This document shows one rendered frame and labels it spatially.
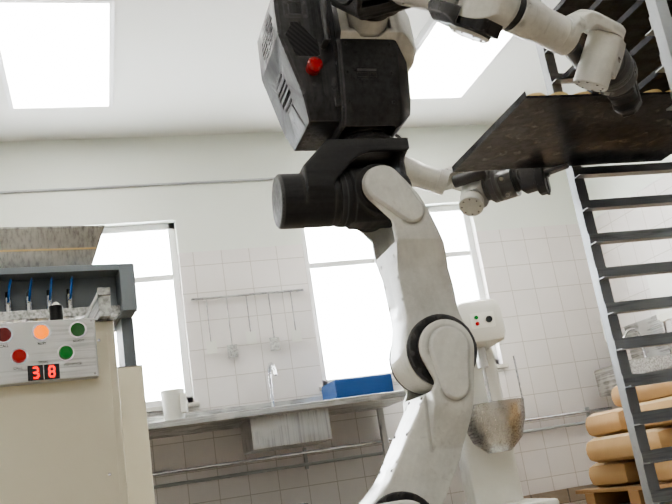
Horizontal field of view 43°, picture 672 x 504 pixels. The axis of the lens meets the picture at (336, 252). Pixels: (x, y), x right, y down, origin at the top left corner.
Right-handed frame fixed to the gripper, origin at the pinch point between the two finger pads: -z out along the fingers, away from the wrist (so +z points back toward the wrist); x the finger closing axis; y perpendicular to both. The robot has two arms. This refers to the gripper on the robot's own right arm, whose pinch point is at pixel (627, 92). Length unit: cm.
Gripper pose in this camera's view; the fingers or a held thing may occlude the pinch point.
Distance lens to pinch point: 190.5
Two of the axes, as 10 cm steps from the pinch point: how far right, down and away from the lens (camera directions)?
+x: -1.6, -9.5, 2.6
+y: -8.5, 2.7, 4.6
